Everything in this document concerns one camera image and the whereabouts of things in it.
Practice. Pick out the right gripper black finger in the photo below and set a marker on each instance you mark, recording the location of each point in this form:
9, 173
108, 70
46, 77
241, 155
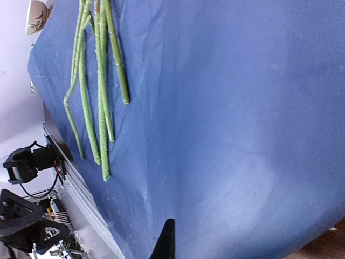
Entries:
165, 245

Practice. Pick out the blue wrapping paper sheet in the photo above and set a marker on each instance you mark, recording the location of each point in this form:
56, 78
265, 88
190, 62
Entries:
235, 127

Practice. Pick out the orange fake flower stem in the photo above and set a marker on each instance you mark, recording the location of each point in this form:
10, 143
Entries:
72, 108

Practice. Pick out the blue fake flower stems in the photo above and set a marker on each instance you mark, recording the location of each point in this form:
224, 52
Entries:
88, 73

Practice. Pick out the cream ceramic bowl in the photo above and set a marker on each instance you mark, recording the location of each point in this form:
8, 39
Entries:
38, 13

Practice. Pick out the front aluminium rail base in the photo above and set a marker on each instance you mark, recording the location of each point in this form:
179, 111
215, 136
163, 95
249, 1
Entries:
90, 229

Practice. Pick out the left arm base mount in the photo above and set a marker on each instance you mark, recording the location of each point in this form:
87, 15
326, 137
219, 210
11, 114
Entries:
23, 224

